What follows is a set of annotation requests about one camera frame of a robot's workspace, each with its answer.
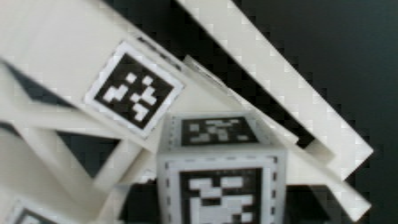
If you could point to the white tagged cube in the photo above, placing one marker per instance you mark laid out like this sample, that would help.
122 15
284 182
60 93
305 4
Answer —
220 170

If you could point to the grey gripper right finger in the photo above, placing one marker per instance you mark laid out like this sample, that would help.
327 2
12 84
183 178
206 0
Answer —
311 206

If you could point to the white chair back frame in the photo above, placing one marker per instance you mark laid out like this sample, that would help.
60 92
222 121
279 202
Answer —
92 84

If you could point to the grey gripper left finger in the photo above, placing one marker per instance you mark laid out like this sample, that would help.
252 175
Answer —
140 211

